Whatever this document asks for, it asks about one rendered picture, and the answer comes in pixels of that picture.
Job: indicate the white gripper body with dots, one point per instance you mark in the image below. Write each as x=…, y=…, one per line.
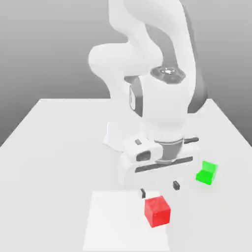
x=157, y=175

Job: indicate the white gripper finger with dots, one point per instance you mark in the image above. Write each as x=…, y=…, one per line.
x=176, y=185
x=143, y=193

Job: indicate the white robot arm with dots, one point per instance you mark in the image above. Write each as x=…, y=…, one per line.
x=167, y=102

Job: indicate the small red cube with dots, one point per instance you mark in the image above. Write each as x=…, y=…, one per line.
x=157, y=212

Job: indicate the small green cube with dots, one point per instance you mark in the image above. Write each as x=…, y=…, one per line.
x=205, y=175

